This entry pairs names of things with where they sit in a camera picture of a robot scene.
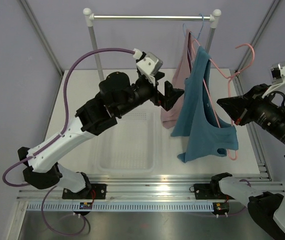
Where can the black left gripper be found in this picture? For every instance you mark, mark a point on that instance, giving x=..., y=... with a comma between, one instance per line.
x=171, y=94

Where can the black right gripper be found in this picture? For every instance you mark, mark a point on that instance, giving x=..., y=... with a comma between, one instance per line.
x=239, y=104

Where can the blue tank top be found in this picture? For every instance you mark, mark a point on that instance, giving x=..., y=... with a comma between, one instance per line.
x=207, y=134

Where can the pink wire hanger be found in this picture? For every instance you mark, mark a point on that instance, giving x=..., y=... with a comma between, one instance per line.
x=229, y=78

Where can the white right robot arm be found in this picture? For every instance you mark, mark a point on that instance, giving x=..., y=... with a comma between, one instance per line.
x=266, y=209

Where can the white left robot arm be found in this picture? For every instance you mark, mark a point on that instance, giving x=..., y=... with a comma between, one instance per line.
x=116, y=97

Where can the pink tank top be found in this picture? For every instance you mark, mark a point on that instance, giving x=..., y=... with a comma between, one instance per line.
x=183, y=71

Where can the translucent white plastic basket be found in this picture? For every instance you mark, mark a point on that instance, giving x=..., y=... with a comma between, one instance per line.
x=129, y=146

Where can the white clothes rack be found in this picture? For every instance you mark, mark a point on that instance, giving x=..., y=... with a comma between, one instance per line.
x=147, y=28

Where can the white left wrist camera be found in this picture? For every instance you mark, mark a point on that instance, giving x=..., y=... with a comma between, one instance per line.
x=148, y=65

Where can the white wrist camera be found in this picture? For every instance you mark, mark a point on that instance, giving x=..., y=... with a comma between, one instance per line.
x=148, y=65
x=277, y=72

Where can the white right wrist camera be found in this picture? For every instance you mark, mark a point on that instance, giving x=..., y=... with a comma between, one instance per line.
x=277, y=72

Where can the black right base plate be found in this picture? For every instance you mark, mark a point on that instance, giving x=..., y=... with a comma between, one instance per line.
x=203, y=191

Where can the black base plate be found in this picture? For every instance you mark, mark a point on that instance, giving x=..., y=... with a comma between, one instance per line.
x=203, y=191
x=98, y=192

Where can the aluminium mounting rail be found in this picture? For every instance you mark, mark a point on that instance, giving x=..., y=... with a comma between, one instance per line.
x=154, y=188

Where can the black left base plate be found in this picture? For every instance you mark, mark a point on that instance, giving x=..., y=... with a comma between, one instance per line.
x=98, y=192

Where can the white slotted cable duct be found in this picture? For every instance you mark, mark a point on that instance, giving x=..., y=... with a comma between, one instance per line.
x=121, y=206

